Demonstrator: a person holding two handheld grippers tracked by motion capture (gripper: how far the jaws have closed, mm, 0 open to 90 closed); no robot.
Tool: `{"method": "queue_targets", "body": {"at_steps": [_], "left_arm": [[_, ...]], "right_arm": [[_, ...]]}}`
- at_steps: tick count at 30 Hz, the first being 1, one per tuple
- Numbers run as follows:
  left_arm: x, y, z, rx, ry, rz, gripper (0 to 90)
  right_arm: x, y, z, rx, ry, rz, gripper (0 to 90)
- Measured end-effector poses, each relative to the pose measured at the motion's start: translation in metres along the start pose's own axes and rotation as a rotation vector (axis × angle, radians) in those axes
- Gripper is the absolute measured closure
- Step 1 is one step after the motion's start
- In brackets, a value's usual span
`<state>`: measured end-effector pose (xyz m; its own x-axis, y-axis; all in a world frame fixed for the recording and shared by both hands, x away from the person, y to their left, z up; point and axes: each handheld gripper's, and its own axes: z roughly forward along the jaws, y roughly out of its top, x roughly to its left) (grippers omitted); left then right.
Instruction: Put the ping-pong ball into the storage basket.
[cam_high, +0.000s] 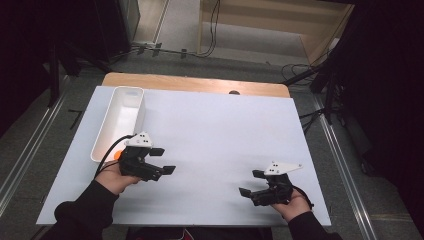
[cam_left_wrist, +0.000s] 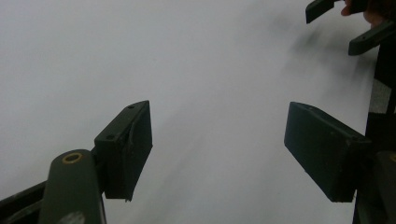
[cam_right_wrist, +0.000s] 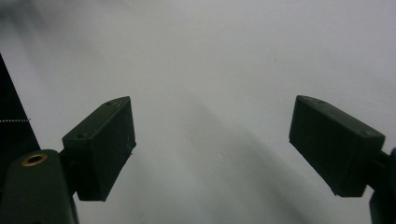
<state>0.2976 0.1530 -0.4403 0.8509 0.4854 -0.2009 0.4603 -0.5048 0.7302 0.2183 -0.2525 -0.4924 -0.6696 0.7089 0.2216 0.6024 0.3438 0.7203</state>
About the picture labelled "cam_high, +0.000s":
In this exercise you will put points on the white plastic bin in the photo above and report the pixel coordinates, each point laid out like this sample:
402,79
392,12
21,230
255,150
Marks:
121,116

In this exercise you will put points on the wooden shelf unit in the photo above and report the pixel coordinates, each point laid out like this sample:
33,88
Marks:
266,20

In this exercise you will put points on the dark cabinet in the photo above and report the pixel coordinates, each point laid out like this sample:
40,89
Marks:
116,26

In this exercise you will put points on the black stand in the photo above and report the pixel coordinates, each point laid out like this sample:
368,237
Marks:
328,90
63,66

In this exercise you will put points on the person's right hand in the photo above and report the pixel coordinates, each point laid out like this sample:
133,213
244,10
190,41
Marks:
293,206

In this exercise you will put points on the orange ball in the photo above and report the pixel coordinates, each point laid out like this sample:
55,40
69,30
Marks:
117,155

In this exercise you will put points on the wooden table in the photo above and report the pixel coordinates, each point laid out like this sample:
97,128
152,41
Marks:
186,82

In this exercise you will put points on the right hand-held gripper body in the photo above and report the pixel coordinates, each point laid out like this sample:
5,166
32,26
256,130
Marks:
276,186

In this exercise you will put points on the metal floor rail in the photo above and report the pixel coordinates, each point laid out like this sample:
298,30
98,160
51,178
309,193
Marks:
346,173
30,146

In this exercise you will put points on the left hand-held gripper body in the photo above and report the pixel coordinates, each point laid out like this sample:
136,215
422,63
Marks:
136,161

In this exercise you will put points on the white board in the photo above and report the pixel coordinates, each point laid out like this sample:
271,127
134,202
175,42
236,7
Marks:
213,126

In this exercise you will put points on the dark table grommet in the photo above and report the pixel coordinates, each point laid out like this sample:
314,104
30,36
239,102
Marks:
234,92

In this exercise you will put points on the person's left hand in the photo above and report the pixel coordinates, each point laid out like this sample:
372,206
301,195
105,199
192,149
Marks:
115,180

